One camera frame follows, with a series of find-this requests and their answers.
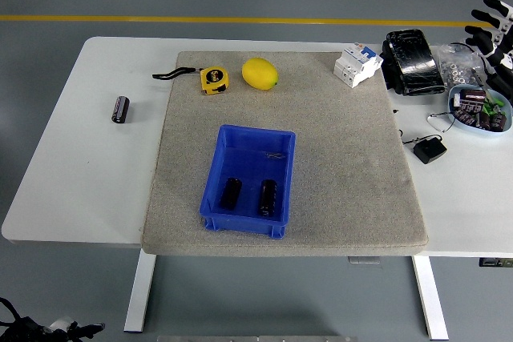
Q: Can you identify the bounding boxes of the black plug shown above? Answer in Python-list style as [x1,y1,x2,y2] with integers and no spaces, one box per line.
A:
[486,72,513,99]

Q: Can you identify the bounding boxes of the light blue bowl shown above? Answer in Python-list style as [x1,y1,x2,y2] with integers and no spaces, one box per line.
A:
[447,84,513,136]

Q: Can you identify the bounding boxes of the glossy black case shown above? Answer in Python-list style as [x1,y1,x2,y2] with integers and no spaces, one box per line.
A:
[379,29,448,97]

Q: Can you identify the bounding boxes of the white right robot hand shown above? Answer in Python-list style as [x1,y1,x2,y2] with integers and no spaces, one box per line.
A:
[464,0,513,74]

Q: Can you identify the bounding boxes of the grey box under table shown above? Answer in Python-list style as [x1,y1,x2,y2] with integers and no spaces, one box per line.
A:
[348,255,381,266]

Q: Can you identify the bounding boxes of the clear bag of washers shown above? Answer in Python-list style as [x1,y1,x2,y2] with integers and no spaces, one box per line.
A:
[435,43,487,87]

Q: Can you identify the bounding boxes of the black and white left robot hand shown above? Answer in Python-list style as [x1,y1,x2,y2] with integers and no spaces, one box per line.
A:
[46,316,106,337]

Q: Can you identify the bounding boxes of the yellow lemon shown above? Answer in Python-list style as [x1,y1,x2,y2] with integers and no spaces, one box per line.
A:
[241,57,280,91]

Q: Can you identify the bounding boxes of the green small cells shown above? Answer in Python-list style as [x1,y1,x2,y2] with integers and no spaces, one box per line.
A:
[483,97,504,117]

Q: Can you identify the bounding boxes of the yellow tape measure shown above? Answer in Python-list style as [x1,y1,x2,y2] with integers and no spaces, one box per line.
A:
[151,65,232,97]

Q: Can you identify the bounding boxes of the table control panel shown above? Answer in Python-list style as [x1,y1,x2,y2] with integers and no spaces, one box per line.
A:
[479,257,513,268]

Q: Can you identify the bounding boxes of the thin black wire loop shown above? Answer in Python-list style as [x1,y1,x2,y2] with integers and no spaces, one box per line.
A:
[426,111,458,135]

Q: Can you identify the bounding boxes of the grey-brown mat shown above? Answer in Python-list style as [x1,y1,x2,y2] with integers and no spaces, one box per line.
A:
[140,50,429,257]

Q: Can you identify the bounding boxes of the black power adapter with cord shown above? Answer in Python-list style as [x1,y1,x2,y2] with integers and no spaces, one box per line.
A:
[400,129,448,165]

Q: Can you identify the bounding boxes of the white circuit breaker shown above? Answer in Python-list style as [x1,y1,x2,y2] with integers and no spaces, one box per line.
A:
[333,42,385,89]

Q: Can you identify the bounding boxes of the blue plastic box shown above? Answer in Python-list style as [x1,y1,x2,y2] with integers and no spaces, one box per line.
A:
[199,123,297,240]

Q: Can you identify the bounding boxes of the white table leg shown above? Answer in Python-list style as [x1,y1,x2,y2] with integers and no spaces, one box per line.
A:
[123,253,157,333]
[411,255,450,341]

